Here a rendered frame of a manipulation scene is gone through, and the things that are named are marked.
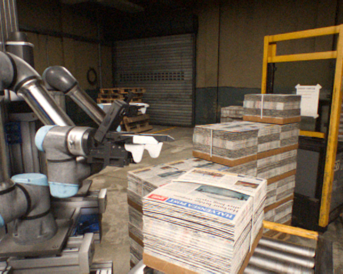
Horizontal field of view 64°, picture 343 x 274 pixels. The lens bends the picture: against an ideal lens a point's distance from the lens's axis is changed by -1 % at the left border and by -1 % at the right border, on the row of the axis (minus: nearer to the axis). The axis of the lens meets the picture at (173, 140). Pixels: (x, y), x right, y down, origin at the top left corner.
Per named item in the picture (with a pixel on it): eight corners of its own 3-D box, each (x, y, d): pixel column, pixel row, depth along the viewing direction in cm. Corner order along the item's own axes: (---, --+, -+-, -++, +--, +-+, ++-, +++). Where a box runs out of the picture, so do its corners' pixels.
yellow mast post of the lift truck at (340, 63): (314, 223, 257) (334, 25, 223) (318, 220, 262) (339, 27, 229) (323, 227, 250) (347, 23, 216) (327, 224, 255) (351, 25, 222)
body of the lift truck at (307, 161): (263, 206, 316) (267, 138, 300) (287, 194, 349) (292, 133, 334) (326, 230, 263) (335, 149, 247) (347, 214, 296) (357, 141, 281)
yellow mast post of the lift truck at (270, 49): (254, 201, 307) (263, 36, 273) (259, 199, 313) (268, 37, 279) (261, 204, 300) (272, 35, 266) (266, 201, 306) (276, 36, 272)
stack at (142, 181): (129, 285, 190) (124, 170, 174) (236, 230, 262) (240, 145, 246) (163, 321, 161) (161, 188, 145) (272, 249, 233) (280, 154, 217)
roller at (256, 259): (181, 247, 107) (185, 235, 109) (316, 289, 85) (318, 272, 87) (176, 244, 103) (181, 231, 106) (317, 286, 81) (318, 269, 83)
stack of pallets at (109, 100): (123, 127, 939) (122, 88, 914) (147, 128, 900) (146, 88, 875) (97, 132, 821) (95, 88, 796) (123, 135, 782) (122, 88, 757)
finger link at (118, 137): (144, 143, 62) (122, 140, 68) (144, 135, 62) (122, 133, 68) (127, 144, 59) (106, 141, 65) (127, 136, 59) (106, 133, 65)
